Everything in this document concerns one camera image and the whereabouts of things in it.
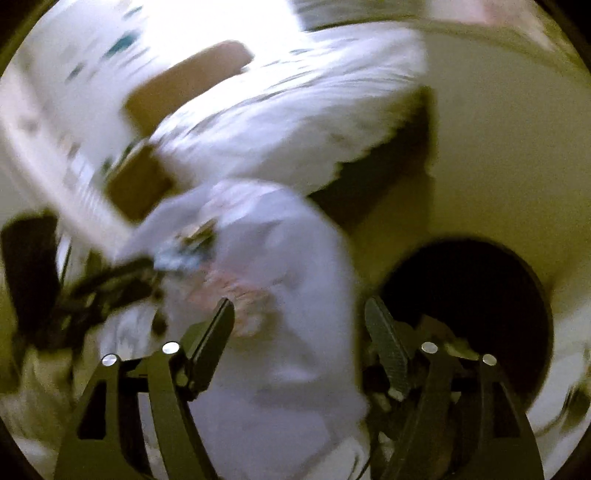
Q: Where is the wooden bedside table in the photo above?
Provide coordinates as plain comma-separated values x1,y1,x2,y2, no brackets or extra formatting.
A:
105,145,179,223

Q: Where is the bed with white duvet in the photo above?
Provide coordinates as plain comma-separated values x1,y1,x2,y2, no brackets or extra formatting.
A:
148,22,427,194

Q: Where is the brown padded headboard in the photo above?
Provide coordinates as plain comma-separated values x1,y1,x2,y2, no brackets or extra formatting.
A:
124,41,253,136

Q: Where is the floral grey tablecloth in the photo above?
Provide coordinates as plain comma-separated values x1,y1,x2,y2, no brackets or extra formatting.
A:
118,180,369,479

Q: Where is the white dresser cabinet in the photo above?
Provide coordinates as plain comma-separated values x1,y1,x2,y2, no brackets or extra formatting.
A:
424,18,591,296

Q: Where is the black round trash bin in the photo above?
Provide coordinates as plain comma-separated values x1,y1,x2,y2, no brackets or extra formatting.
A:
377,236,554,407

